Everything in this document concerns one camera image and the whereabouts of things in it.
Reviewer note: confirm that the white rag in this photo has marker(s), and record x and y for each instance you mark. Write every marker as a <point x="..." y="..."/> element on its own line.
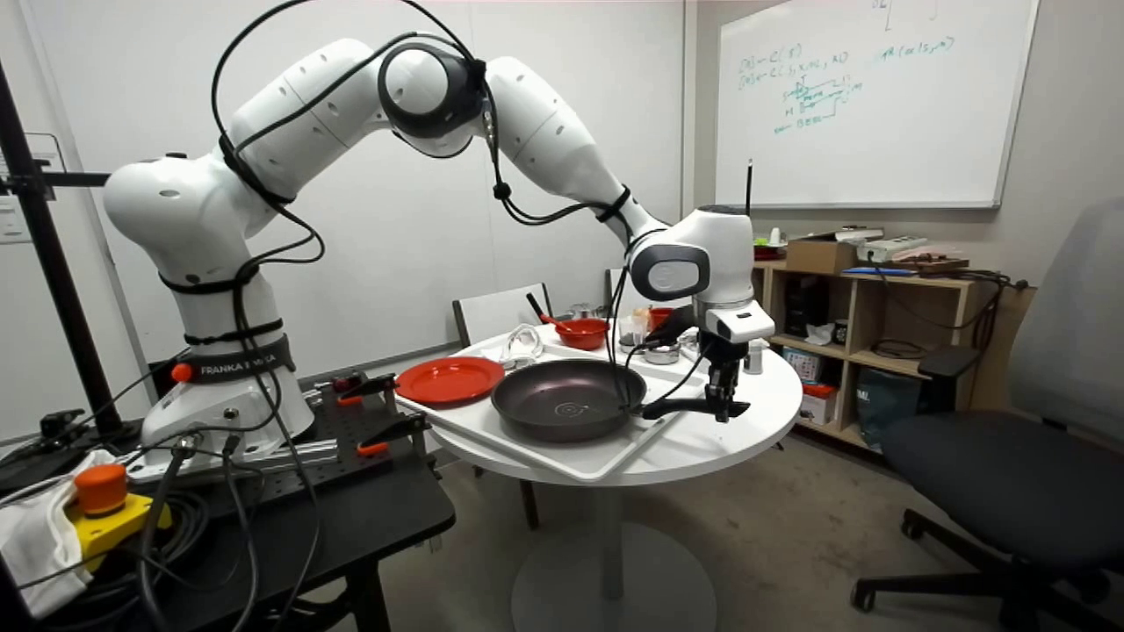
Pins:
<point x="37" y="549"/>

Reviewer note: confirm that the wooden shelf unit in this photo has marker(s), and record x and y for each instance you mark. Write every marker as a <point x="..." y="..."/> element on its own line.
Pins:
<point x="865" y="317"/>

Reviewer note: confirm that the red white container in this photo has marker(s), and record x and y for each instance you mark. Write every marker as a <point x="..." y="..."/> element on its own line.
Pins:
<point x="818" y="403"/>

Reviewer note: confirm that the black stand post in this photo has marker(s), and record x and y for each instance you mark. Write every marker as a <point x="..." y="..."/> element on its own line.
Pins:
<point x="46" y="268"/>

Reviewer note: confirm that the cardboard box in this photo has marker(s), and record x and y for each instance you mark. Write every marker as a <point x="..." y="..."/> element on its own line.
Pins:
<point x="818" y="255"/>

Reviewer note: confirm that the whiteboard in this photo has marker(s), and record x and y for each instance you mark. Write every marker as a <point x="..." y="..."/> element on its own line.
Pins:
<point x="865" y="106"/>

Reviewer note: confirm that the black orange bar clamp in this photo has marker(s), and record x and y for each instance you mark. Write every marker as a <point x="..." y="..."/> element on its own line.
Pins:
<point x="353" y="386"/>
<point x="388" y="441"/>

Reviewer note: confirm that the clear glass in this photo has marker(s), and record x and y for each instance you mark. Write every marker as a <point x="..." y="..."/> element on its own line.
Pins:
<point x="523" y="343"/>

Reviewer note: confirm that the red plate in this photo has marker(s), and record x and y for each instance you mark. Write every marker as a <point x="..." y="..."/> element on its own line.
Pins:
<point x="447" y="382"/>

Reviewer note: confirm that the dark red dish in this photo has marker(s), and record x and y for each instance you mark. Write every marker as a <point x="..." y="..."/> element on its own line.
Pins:
<point x="769" y="255"/>

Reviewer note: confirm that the light grey wrist camera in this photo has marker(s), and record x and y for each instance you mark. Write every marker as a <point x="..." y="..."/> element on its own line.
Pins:
<point x="738" y="320"/>

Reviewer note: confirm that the red bowl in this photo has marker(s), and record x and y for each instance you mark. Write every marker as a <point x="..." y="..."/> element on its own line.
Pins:
<point x="579" y="334"/>

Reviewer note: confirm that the white panel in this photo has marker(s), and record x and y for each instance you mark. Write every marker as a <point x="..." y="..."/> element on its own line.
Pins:
<point x="495" y="315"/>

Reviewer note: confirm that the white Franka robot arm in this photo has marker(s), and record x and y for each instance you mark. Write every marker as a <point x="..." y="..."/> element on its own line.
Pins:
<point x="303" y="106"/>

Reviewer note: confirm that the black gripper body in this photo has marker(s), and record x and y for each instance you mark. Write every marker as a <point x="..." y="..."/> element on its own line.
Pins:
<point x="725" y="356"/>

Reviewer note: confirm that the white plastic tray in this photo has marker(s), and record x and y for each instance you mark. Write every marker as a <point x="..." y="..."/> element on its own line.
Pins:
<point x="584" y="460"/>

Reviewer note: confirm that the round white table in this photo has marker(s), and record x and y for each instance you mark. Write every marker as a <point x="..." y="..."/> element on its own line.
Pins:
<point x="775" y="407"/>

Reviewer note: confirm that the black workbench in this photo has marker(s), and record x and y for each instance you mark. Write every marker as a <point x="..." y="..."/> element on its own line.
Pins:
<point x="353" y="514"/>

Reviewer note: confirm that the stack of books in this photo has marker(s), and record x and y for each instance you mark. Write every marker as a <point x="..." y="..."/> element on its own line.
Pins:
<point x="888" y="247"/>

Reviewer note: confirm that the thin black pole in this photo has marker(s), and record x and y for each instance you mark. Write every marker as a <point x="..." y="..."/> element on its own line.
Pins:
<point x="748" y="187"/>

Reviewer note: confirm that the dark teal bucket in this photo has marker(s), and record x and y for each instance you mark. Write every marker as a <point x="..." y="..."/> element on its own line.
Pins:
<point x="882" y="405"/>

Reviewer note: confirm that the red yellow emergency stop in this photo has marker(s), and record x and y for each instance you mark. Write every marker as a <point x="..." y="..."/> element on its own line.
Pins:
<point x="104" y="495"/>

